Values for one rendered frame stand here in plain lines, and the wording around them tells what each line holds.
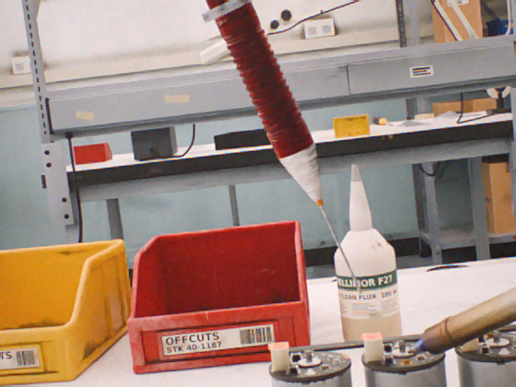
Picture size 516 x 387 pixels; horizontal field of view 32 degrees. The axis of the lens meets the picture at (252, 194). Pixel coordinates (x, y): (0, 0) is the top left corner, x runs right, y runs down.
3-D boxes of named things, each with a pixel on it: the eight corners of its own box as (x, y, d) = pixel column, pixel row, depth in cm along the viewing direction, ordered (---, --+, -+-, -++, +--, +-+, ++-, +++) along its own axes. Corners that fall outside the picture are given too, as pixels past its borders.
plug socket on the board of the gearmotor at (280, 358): (299, 369, 27) (296, 347, 27) (270, 372, 27) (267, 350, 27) (298, 361, 28) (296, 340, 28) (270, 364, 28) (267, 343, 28)
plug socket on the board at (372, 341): (392, 359, 27) (391, 337, 27) (364, 362, 27) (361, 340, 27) (390, 351, 27) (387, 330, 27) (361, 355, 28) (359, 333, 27)
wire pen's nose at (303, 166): (294, 206, 25) (272, 158, 25) (326, 188, 26) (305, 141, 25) (308, 209, 24) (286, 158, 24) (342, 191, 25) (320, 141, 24)
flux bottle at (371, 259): (336, 346, 50) (316, 170, 49) (352, 330, 54) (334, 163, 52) (396, 346, 49) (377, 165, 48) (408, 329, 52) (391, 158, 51)
